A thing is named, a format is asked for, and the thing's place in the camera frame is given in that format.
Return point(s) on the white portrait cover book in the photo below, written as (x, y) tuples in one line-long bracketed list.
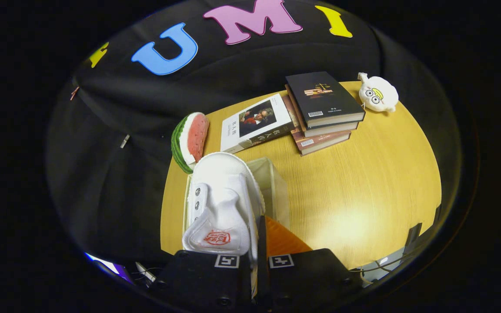
[(250, 124)]

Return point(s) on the beige fabric storage box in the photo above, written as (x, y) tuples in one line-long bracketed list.
[(276, 191)]

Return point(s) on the watermelon slice toy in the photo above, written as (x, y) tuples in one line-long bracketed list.
[(192, 139)]

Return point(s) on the pink clip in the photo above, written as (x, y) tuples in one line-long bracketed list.
[(74, 93)]

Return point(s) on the lit computer screen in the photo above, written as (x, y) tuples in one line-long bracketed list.
[(109, 266)]

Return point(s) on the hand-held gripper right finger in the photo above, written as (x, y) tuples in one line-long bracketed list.
[(262, 243)]

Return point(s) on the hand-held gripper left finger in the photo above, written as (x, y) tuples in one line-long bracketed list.
[(198, 278)]

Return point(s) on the silver binder clip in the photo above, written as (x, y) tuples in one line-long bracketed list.
[(125, 141)]

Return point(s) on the brown cover book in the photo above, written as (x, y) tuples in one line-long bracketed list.
[(324, 141)]

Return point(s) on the white canvas shoe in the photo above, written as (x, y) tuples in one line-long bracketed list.
[(224, 200)]

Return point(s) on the black hardcover book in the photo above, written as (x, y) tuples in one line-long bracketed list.
[(322, 95)]

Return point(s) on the white plush toy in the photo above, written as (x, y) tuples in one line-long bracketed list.
[(379, 94)]

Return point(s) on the dark middle book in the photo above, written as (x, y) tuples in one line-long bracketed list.
[(333, 129)]

